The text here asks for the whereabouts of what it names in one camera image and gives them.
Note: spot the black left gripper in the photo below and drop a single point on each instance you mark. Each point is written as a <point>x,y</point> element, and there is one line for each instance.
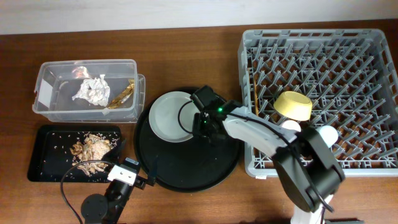
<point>140,182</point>

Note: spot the blue plastic cup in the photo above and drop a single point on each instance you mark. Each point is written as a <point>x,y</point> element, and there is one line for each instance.
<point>329,134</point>

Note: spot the clear plastic bin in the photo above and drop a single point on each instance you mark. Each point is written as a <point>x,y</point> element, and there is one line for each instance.
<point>58,82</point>

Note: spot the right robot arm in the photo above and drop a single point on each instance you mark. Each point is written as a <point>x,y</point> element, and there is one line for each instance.
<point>307,169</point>

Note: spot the grey plate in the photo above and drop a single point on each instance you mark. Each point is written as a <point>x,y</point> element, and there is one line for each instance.
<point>163,116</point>

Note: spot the brown gold snack wrapper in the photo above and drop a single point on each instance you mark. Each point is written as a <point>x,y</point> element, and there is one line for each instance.
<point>123,97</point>

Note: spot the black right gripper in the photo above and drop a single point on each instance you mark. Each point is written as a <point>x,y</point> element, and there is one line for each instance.
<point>196,127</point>

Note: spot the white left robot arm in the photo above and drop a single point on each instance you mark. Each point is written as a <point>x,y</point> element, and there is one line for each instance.
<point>107,208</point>

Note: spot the white tissue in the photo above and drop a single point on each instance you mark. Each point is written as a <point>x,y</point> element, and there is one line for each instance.
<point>96,91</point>

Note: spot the wooden chopstick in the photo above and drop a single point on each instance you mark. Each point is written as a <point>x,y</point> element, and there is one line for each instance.
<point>255,97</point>

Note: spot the black rectangular tray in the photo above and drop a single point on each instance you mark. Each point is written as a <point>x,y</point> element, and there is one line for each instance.
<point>52,158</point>

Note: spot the food scraps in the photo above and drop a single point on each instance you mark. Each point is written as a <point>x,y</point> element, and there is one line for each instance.
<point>93,148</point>

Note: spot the grey dishwasher rack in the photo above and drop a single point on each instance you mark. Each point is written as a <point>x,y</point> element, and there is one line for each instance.
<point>350,78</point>

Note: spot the pink plastic cup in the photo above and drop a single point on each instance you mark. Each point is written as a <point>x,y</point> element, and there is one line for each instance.
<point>291,124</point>

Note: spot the round black tray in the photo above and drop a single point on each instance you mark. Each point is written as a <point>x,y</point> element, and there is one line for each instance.
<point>189,166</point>

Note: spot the yellow bowl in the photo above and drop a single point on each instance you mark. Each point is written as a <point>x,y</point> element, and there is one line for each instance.
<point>293,105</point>

